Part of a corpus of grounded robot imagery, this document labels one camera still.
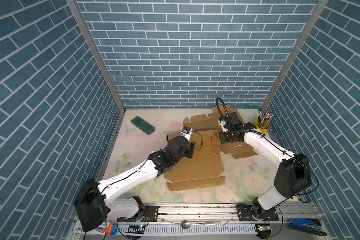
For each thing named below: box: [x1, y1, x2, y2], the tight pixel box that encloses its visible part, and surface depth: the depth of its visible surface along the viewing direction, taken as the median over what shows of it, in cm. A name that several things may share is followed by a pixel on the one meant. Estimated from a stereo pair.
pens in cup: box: [258, 111, 274, 129], surface depth 98 cm
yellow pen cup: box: [254, 119, 270, 134], surface depth 100 cm
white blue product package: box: [94, 222, 118, 236], surface depth 70 cm
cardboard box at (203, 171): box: [164, 130, 226, 192], surface depth 89 cm
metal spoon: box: [180, 220, 216, 229], surface depth 72 cm
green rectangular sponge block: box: [131, 116, 156, 136], surface depth 111 cm
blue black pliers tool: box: [287, 218, 328, 236], surface depth 71 cm
